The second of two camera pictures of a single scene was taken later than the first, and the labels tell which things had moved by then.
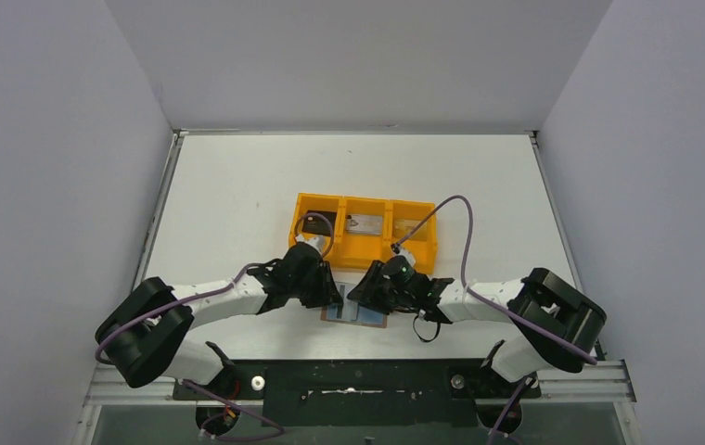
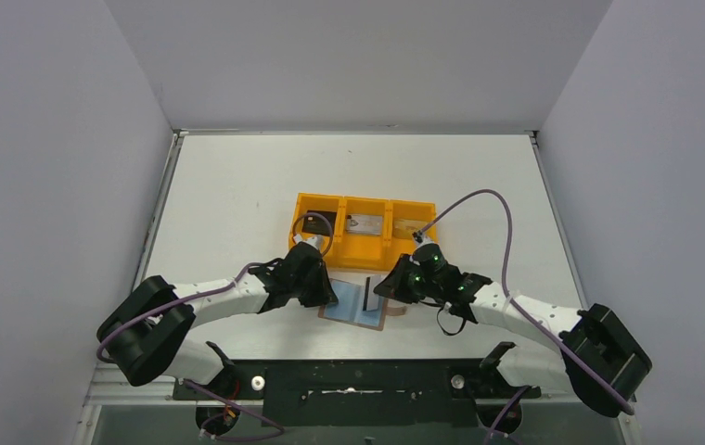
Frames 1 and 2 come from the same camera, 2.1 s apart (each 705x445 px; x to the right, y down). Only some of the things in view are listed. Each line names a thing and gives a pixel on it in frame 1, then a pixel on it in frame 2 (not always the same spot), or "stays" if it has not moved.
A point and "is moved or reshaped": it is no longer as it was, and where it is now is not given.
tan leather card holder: (352, 311) stays
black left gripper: (326, 292) stays
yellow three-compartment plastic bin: (360, 231) stays
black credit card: (349, 310) is moved or reshaped
